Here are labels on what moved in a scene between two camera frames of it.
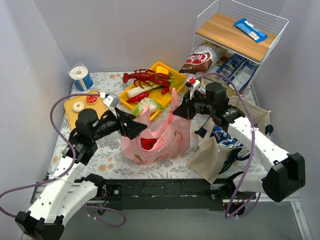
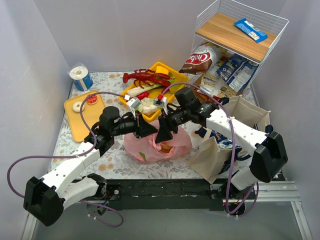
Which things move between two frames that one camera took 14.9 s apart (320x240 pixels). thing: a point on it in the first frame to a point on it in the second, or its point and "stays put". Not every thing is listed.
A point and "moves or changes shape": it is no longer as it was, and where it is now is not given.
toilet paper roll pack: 81,78 stays put
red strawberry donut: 92,99 stays put
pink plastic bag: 172,141 moves or changes shape
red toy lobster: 148,76 stays put
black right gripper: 189,106 to 167,123
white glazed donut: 78,106 stays put
